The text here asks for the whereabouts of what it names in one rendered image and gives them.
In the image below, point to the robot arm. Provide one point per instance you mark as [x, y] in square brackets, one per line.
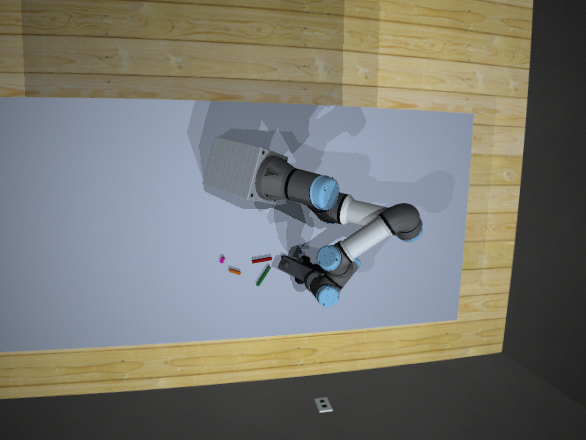
[276, 179]

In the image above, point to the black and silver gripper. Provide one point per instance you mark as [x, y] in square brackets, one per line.
[305, 260]

